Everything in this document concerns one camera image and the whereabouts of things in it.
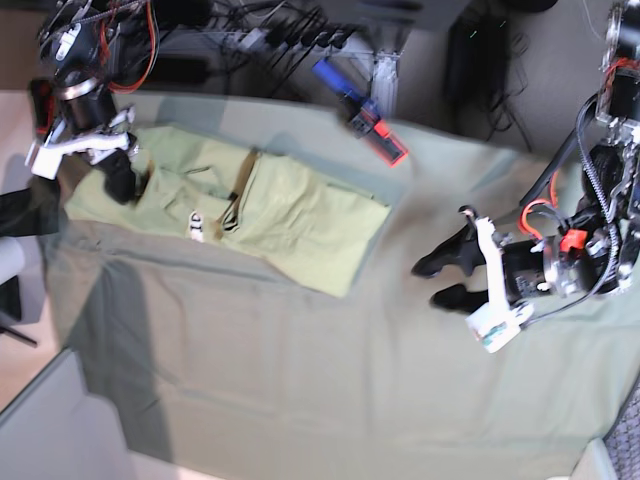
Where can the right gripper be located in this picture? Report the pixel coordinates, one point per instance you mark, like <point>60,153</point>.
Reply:
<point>120,180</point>

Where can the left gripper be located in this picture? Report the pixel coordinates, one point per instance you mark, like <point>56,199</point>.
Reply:
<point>559,265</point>

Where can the light green T-shirt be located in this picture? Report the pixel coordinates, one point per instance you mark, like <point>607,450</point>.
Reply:
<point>312,228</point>

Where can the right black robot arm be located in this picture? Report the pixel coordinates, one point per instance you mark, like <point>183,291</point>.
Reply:
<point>95,51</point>

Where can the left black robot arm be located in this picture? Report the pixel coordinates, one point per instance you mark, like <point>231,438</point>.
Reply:
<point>581,216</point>

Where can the dark cloth piece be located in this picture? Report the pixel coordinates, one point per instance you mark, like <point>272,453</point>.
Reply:
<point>33,211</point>

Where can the red black clamp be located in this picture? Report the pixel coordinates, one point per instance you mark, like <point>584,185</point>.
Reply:
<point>43,105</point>

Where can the blue black clamp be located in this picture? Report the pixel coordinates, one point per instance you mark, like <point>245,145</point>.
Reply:
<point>363,117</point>

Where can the grey-green table cloth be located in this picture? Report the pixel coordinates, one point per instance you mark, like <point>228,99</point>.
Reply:
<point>218,363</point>

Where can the black power adapter brick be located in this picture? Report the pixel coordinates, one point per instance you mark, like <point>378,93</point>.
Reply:
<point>461,63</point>

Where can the white box at edge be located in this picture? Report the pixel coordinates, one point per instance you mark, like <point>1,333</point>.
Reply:
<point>56,429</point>

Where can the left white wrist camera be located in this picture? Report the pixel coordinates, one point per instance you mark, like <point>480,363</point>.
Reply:
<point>496,322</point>

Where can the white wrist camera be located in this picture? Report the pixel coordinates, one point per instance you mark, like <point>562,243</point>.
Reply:
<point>496,322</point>
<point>47,151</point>

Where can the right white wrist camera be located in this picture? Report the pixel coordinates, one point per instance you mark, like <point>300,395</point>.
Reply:
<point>47,151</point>

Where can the grey aluminium table frame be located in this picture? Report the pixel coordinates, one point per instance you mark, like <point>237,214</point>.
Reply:
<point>194,61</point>

